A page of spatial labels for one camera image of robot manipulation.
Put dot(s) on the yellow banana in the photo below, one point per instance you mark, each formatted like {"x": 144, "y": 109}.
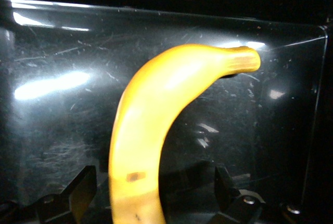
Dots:
{"x": 145, "y": 130}

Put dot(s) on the black plastic box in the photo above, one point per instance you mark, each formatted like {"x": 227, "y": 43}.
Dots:
{"x": 65, "y": 117}

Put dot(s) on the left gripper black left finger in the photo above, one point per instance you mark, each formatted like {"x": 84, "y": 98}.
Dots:
{"x": 72, "y": 195}

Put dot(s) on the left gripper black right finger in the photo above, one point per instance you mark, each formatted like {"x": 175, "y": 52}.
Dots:
{"x": 239, "y": 205}

